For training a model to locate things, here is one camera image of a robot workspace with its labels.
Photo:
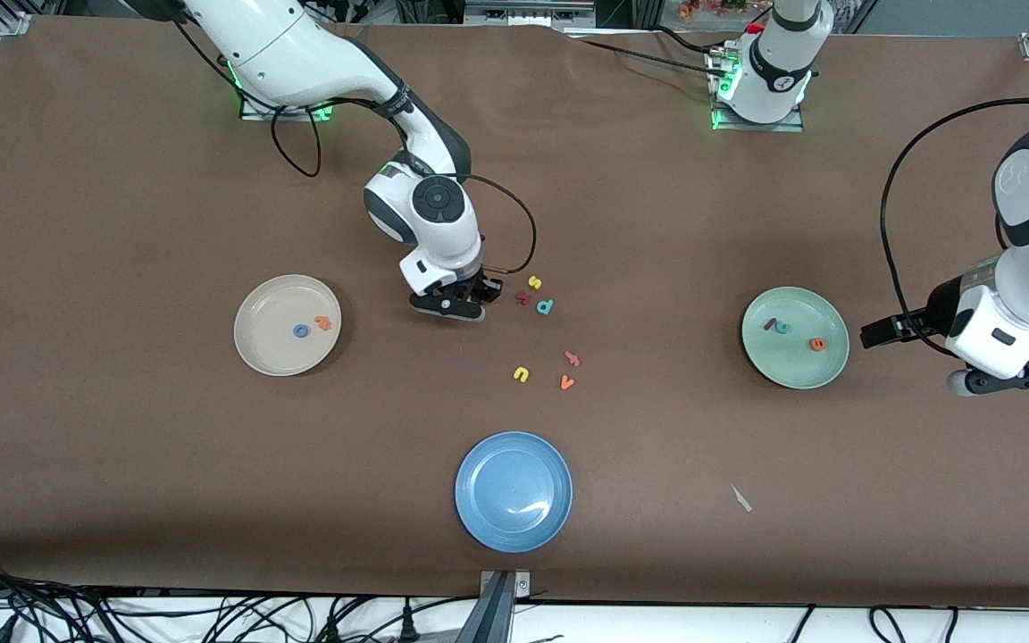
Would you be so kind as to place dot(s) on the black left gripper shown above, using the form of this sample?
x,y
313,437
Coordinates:
x,y
932,318

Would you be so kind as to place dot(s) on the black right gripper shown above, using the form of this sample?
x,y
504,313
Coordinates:
x,y
481,287

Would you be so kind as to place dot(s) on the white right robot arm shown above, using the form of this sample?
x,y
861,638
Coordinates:
x,y
300,54

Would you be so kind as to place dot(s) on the green plate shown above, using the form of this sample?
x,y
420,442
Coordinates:
x,y
787,362

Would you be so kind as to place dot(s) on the blue plate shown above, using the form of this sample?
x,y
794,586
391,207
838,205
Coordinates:
x,y
513,491

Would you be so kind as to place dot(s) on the beige brown plate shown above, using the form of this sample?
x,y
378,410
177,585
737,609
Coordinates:
x,y
273,348

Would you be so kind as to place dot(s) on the white paper scrap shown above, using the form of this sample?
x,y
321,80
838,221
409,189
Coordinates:
x,y
741,498

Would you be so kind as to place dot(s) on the grey power strip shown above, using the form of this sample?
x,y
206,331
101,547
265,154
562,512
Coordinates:
x,y
528,12

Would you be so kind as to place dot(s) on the brown table cover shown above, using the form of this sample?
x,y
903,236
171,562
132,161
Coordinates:
x,y
121,446

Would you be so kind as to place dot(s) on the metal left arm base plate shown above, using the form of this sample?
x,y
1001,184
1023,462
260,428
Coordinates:
x,y
796,121

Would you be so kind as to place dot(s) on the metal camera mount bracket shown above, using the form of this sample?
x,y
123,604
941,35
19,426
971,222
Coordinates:
x,y
504,589

